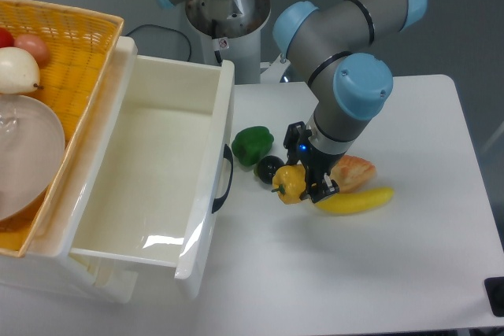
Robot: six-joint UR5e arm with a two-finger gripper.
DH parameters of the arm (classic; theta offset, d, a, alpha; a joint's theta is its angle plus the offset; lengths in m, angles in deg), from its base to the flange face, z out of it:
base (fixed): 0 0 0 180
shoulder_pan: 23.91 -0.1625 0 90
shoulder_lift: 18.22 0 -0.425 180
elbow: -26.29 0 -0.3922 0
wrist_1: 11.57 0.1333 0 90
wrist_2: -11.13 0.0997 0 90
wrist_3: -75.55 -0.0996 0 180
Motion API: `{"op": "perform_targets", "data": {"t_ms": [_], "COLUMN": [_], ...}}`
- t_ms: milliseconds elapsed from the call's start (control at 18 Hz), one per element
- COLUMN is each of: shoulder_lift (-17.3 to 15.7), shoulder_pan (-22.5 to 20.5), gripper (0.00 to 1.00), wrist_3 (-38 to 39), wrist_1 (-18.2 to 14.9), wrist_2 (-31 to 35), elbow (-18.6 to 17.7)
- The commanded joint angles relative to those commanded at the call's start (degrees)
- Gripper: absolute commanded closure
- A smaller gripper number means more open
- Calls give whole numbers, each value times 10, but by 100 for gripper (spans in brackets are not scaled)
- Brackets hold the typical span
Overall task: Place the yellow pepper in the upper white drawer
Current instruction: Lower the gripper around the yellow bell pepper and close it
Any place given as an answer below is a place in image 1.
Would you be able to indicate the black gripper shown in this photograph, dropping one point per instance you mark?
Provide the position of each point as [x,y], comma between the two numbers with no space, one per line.
[319,185]

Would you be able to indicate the yellow toy bell pepper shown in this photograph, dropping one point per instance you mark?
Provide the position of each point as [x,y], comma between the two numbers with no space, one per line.
[289,183]

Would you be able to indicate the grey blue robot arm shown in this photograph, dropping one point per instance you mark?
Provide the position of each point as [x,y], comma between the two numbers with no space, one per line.
[326,48]

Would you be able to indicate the green toy bell pepper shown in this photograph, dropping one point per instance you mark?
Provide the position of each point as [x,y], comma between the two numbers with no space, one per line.
[251,144]

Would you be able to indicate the white open upper drawer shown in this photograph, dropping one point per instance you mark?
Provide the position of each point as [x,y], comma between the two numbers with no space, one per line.
[151,203]

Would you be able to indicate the white drawer cabinet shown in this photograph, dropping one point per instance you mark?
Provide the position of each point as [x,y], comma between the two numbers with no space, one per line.
[50,263]

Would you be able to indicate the orange toy croissant pastry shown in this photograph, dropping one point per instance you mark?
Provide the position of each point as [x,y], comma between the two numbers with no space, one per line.
[351,172]

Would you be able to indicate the black round toy fruit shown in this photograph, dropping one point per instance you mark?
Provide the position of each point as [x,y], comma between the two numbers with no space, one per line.
[266,168]

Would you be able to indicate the yellow toy banana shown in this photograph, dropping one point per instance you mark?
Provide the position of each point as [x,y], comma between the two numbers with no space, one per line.
[353,203]

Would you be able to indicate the black object at edge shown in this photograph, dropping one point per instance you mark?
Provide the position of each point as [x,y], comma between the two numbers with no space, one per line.
[494,287]

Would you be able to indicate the yellow woven basket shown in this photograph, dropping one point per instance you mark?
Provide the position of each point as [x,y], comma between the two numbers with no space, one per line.
[81,43]

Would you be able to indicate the pink toy peach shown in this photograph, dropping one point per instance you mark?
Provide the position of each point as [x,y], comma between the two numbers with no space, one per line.
[35,46]

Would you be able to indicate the white toy pear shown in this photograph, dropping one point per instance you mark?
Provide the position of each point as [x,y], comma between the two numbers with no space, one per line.
[20,72]

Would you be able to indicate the red toy tomato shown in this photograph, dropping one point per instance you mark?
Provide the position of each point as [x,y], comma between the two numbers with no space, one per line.
[6,38]

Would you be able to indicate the black drawer handle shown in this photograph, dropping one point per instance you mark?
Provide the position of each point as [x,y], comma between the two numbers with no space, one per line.
[226,177]

